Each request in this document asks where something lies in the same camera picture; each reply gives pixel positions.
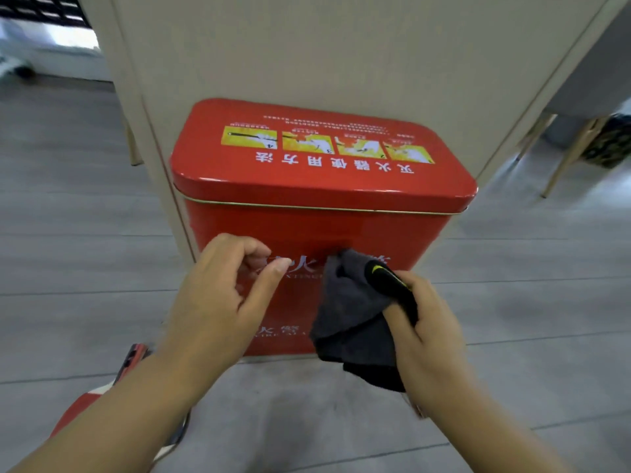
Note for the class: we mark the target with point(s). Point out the person's left hand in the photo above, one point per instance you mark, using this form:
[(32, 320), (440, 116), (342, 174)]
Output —
[(212, 320)]

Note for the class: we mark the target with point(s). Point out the person's right hand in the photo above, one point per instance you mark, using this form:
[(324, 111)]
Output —
[(434, 354)]

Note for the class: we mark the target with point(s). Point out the dark grey cleaning cloth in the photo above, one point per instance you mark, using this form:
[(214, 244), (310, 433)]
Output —
[(350, 310)]

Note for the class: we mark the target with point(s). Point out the red fire extinguisher box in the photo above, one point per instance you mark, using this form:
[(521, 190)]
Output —
[(315, 182)]

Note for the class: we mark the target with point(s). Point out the person's left forearm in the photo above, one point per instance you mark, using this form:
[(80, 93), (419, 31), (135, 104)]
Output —
[(108, 428)]

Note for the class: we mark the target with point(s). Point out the person's right forearm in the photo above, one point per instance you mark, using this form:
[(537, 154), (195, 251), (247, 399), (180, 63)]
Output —
[(493, 438)]

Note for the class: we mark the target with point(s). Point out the black patterned waste bin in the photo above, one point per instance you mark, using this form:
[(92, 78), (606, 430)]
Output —
[(609, 145)]

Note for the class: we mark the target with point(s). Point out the white folding table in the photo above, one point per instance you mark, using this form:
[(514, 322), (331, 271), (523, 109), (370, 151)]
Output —
[(49, 19)]

